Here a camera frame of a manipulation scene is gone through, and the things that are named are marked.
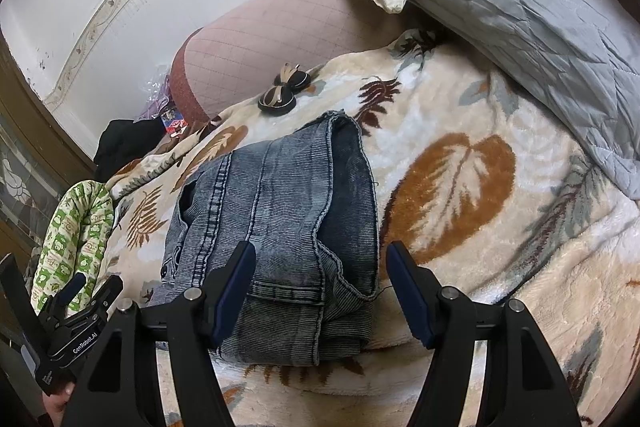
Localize cream leaf print blanket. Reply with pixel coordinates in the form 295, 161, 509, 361
105, 29, 640, 427

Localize wooden cabinet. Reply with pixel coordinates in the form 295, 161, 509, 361
0, 27, 101, 268

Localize black cloth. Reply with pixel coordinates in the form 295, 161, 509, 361
94, 119, 168, 182

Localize person's left hand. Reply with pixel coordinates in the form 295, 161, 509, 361
42, 382, 77, 426

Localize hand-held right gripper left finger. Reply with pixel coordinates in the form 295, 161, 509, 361
62, 241, 257, 427

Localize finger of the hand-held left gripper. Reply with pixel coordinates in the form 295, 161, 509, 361
65, 276, 124, 323
47, 273, 87, 323

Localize purple plastic bag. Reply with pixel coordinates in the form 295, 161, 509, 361
141, 67, 176, 124

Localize green patterned quilt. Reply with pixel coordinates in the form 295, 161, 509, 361
30, 179, 115, 315

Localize grey folded cloth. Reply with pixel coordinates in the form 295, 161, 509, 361
402, 0, 640, 200

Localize red and blue packet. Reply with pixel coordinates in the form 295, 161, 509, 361
161, 107, 188, 136

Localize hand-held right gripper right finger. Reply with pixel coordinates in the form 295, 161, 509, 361
386, 241, 583, 427

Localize pink bolster pillow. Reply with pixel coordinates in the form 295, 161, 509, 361
170, 0, 416, 128

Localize blue-grey denim pants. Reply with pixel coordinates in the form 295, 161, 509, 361
147, 109, 381, 367

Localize black bow hair clip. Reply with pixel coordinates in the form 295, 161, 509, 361
274, 63, 312, 91
258, 84, 297, 115

